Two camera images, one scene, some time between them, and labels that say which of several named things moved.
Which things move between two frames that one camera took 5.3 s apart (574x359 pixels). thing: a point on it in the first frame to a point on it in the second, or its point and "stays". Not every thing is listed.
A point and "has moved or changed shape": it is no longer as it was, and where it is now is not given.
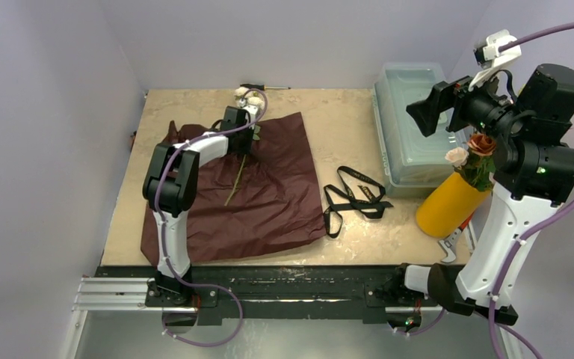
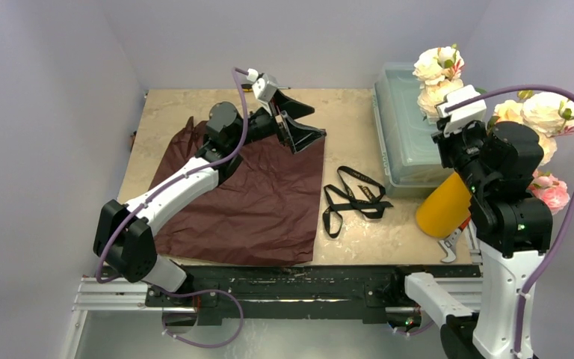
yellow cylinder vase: (448, 205) stays
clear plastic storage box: (412, 163) stays
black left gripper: (245, 149) to (299, 134)
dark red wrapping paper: (263, 200) has moved or changed shape
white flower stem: (246, 98) to (439, 70)
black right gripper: (453, 102) to (449, 150)
